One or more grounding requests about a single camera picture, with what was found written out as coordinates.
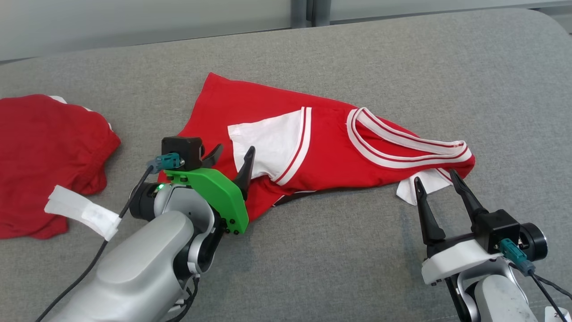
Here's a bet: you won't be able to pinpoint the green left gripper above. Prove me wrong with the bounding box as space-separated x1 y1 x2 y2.
164 143 256 234

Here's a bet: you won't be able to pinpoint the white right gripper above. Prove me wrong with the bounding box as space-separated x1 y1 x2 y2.
414 170 501 285

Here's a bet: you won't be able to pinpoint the red t-shirt with white sleeves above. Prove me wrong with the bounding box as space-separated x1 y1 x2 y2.
157 72 475 223

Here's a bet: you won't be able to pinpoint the red shorts with white stripe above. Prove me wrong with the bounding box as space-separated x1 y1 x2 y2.
0 94 122 240

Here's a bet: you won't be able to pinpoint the small white printed label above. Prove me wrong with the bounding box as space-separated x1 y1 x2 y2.
545 307 572 322

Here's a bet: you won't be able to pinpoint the thin black cable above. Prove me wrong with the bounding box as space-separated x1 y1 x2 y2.
534 274 572 299

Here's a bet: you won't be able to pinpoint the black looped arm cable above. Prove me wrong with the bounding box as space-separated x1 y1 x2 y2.
166 274 200 322

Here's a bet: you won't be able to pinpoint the white tape tag on cable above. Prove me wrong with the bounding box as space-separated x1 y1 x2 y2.
44 185 121 241

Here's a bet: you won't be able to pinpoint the grey partition post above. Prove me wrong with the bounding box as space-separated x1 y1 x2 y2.
291 0 308 28
312 0 331 26

